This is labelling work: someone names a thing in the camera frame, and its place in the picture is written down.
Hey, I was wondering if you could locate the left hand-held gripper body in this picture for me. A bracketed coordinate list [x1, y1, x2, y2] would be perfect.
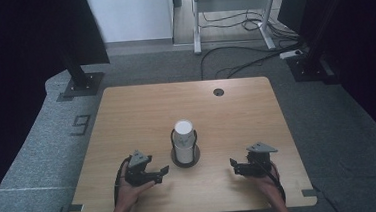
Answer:
[122, 149, 155, 189]

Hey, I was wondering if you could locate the long black floor cable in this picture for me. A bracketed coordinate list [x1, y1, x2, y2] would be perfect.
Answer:
[199, 40, 306, 81]

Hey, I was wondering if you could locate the stack of paper cups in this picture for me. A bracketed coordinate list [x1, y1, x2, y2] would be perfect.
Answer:
[171, 119, 198, 166]

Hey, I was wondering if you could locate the person's right hand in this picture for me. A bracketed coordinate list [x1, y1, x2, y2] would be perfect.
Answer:
[246, 162, 285, 205]

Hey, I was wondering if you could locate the black curtain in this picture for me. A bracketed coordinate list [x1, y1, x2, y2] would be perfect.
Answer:
[276, 0, 376, 163]
[0, 0, 121, 212]

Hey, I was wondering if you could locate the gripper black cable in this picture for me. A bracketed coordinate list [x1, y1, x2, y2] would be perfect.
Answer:
[261, 163, 288, 205]
[110, 156, 135, 207]

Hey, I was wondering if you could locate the black stand with base plate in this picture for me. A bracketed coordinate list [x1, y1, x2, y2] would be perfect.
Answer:
[282, 0, 359, 89]
[57, 46, 107, 99]

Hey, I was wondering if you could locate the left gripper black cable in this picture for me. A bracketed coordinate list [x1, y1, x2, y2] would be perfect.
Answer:
[110, 156, 135, 207]

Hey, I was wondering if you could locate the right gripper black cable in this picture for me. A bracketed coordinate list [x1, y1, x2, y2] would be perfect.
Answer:
[261, 163, 288, 205]

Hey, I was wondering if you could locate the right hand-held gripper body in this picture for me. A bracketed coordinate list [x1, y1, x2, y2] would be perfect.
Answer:
[244, 140, 281, 178]

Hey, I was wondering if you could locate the bundle of black floor cables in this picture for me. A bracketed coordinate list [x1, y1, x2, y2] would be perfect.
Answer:
[198, 3, 301, 48]

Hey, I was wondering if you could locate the white metal desk frame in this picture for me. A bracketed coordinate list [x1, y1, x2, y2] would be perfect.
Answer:
[190, 0, 285, 55]

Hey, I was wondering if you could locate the black table corner bracket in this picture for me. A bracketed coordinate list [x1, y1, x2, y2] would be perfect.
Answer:
[59, 203, 84, 212]

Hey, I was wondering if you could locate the black wire cup holder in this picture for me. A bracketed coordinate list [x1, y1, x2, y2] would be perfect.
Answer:
[169, 126, 202, 170]

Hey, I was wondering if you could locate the person's left hand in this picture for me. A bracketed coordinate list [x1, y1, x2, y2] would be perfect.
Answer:
[113, 162, 158, 211]

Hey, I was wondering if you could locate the white power strip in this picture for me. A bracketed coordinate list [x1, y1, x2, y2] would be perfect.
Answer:
[278, 48, 304, 60]

